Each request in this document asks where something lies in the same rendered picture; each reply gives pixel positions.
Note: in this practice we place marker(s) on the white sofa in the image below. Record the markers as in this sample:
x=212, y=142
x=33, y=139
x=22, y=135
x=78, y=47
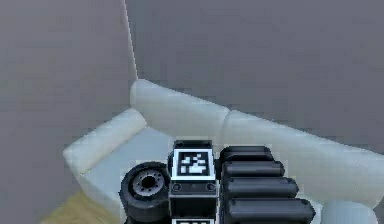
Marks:
x=186, y=113

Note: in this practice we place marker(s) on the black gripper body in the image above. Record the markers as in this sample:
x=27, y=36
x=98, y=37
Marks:
x=146, y=190

